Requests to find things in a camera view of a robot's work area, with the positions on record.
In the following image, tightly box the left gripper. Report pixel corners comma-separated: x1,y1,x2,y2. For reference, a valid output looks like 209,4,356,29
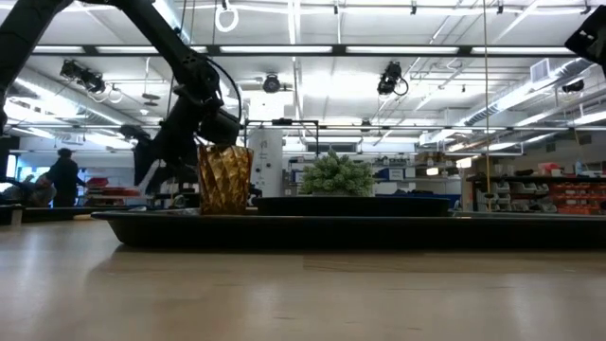
120,92,241,195

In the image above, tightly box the amber faceted cup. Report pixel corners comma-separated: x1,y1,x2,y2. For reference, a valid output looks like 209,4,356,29
197,144,255,216

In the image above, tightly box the black rectangular tray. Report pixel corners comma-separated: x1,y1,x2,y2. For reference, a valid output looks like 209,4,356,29
91,207,606,251

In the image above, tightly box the person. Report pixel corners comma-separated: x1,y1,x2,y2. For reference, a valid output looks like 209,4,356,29
46,148,87,208
0,173,58,207

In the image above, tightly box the white column cabinet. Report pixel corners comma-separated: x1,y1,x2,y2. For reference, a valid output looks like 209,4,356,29
248,128,284,198

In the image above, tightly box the black overhead crossbar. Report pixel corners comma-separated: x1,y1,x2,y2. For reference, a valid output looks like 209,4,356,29
30,44,577,59

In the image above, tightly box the green artificial potted plant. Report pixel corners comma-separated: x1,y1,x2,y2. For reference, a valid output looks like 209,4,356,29
299,149,376,198

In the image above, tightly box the black rack with bins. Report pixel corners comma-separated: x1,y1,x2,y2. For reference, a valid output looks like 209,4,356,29
466,160,606,215

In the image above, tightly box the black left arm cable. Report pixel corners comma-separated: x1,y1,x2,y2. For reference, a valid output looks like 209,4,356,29
203,55,244,125

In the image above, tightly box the black overhead camera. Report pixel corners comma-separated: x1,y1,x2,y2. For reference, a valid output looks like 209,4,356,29
377,61,409,97
262,73,282,95
60,59,106,94

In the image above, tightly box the white hanging cable loop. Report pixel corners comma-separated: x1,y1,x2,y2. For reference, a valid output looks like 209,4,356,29
214,0,240,34

